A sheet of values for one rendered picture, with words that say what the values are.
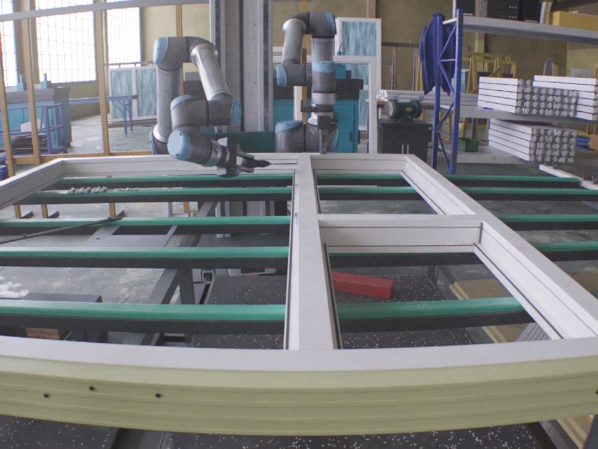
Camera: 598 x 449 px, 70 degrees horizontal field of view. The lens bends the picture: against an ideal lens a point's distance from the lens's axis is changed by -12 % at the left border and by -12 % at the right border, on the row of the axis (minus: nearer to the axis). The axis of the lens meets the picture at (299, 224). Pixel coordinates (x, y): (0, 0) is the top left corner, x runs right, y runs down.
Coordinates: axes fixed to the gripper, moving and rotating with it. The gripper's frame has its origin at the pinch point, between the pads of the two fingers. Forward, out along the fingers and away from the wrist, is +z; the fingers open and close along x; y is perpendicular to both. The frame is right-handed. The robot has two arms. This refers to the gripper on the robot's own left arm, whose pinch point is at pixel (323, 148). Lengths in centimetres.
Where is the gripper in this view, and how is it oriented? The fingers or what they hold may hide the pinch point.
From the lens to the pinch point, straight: 189.5
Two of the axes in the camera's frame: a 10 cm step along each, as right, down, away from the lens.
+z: 0.0, 9.5, 3.0
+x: 0.0, -3.0, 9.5
